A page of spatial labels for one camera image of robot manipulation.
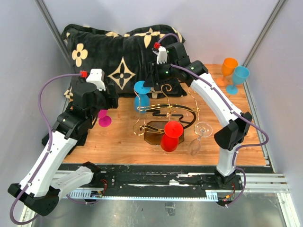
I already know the gold wire wine glass rack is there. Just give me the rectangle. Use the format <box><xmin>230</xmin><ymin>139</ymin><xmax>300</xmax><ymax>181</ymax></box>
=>
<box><xmin>132</xmin><ymin>84</ymin><xmax>201</xmax><ymax>145</ymax></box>

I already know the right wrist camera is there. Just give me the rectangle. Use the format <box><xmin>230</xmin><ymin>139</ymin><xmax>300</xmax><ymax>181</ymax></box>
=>
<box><xmin>152</xmin><ymin>42</ymin><xmax>168</xmax><ymax>64</ymax></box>

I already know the orange plastic wine glass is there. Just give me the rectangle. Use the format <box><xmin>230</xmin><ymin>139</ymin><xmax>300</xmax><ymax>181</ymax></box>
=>
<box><xmin>216</xmin><ymin>57</ymin><xmax>238</xmax><ymax>86</ymax></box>

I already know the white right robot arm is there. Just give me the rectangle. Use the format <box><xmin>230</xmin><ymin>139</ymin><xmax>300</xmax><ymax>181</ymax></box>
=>
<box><xmin>144</xmin><ymin>42</ymin><xmax>252</xmax><ymax>189</ymax></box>

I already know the black floral pattern pillow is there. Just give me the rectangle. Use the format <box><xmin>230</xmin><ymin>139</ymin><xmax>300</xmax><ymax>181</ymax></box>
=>
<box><xmin>61</xmin><ymin>24</ymin><xmax>185</xmax><ymax>97</ymax></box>

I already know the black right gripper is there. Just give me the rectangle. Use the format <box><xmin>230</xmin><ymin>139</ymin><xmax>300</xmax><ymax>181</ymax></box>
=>
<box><xmin>143</xmin><ymin>60</ymin><xmax>178</xmax><ymax>87</ymax></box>

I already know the black cloth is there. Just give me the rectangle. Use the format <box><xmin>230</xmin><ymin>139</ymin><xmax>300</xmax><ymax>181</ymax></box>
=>
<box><xmin>41</xmin><ymin>133</ymin><xmax>88</xmax><ymax>155</ymax></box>

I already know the clear glass wine glass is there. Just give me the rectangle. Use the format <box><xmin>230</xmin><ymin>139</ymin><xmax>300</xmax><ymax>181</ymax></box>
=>
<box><xmin>188</xmin><ymin>122</ymin><xmax>213</xmax><ymax>156</ymax></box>

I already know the red plastic wine glass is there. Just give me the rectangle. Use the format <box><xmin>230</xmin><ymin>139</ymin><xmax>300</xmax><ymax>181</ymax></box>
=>
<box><xmin>160</xmin><ymin>121</ymin><xmax>184</xmax><ymax>152</ymax></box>

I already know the magenta plastic wine glass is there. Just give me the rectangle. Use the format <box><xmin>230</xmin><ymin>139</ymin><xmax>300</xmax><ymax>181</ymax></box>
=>
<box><xmin>98</xmin><ymin>110</ymin><xmax>112</xmax><ymax>127</ymax></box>

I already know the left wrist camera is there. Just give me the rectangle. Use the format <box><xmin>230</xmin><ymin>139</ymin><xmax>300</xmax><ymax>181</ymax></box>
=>
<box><xmin>80</xmin><ymin>69</ymin><xmax>106</xmax><ymax>91</ymax></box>

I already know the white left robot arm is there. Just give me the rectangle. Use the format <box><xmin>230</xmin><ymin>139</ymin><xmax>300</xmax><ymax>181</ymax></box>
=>
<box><xmin>8</xmin><ymin>82</ymin><xmax>118</xmax><ymax>216</ymax></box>

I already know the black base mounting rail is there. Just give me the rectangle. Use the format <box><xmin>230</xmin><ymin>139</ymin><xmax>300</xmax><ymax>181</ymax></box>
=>
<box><xmin>54</xmin><ymin>163</ymin><xmax>289</xmax><ymax>201</ymax></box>

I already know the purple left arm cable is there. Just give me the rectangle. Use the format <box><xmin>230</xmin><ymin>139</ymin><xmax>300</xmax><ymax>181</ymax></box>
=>
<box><xmin>10</xmin><ymin>72</ymin><xmax>83</xmax><ymax>225</ymax></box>

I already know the light blue plastic wine glass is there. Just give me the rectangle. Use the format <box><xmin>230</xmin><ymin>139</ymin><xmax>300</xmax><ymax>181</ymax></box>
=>
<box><xmin>226</xmin><ymin>66</ymin><xmax>250</xmax><ymax>95</ymax></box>

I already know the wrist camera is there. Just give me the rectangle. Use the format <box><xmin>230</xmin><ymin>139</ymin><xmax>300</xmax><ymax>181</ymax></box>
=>
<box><xmin>152</xmin><ymin>42</ymin><xmax>168</xmax><ymax>64</ymax></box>
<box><xmin>80</xmin><ymin>69</ymin><xmax>106</xmax><ymax>91</ymax></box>

